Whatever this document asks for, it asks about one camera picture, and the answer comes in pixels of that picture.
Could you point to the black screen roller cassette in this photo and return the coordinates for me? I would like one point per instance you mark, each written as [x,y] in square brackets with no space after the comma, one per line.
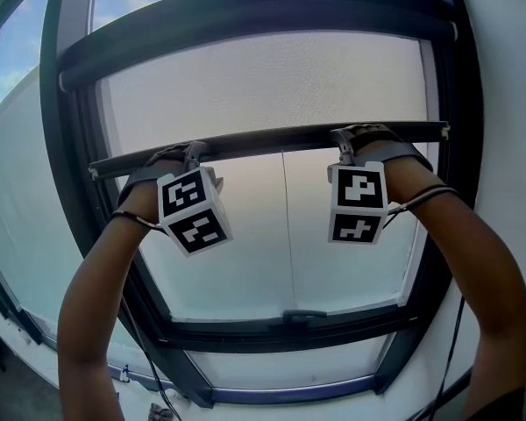
[254,37]

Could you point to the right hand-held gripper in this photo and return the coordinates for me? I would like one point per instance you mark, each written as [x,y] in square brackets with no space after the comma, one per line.
[358,200]

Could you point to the person's black sleeve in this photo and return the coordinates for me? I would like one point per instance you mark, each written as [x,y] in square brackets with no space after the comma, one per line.
[508,406]

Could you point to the person's right forearm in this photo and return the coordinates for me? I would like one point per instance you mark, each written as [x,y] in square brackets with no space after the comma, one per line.
[473,252]

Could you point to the person's left forearm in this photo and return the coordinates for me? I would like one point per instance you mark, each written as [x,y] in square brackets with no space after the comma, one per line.
[101,287]

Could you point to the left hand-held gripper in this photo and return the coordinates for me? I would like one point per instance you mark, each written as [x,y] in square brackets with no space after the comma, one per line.
[192,211]

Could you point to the dark framed side window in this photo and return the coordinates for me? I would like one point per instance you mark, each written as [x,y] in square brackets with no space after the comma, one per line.
[9,156]

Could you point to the small white window clip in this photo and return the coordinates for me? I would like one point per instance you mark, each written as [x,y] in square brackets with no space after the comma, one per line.
[124,373]

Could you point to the translucent mesh insect screen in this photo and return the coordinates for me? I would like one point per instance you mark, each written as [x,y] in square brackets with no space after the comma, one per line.
[267,86]

